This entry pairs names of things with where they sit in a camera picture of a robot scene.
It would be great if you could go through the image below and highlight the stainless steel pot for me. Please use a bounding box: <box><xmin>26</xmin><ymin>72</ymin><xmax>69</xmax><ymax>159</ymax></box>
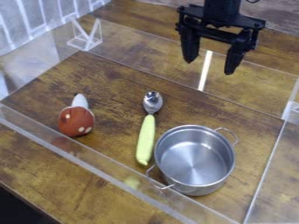
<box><xmin>145</xmin><ymin>124</ymin><xmax>239</xmax><ymax>196</ymax></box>

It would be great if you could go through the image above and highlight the clear acrylic right barrier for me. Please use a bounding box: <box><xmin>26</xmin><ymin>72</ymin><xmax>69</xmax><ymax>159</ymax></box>
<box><xmin>244</xmin><ymin>78</ymin><xmax>299</xmax><ymax>224</ymax></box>

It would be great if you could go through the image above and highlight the clear acrylic front barrier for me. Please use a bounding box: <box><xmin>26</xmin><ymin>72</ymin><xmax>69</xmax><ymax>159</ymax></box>
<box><xmin>0</xmin><ymin>103</ymin><xmax>237</xmax><ymax>224</ymax></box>

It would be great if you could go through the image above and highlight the clear acrylic barrier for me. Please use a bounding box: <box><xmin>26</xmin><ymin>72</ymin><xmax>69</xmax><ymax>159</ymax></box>
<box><xmin>244</xmin><ymin>78</ymin><xmax>299</xmax><ymax>224</ymax></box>
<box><xmin>0</xmin><ymin>103</ymin><xmax>237</xmax><ymax>224</ymax></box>

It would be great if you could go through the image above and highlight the red toy mushroom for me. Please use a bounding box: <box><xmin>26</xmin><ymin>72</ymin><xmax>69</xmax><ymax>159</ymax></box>
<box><xmin>58</xmin><ymin>94</ymin><xmax>94</xmax><ymax>137</ymax></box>

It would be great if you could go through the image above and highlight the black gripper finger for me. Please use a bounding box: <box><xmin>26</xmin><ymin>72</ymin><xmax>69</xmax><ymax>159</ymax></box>
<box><xmin>223</xmin><ymin>38</ymin><xmax>257</xmax><ymax>76</ymax></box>
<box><xmin>179</xmin><ymin>25</ymin><xmax>200</xmax><ymax>63</ymax></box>

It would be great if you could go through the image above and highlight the clear acrylic triangle bracket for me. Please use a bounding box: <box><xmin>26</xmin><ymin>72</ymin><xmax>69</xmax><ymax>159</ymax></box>
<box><xmin>66</xmin><ymin>18</ymin><xmax>103</xmax><ymax>52</ymax></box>

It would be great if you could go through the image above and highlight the green handled metal spoon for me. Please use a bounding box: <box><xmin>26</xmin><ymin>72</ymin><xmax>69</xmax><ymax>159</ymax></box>
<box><xmin>135</xmin><ymin>91</ymin><xmax>164</xmax><ymax>165</ymax></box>

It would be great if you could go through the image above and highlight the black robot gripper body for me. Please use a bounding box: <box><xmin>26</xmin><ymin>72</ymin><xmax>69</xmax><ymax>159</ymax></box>
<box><xmin>176</xmin><ymin>0</ymin><xmax>267</xmax><ymax>45</ymax></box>

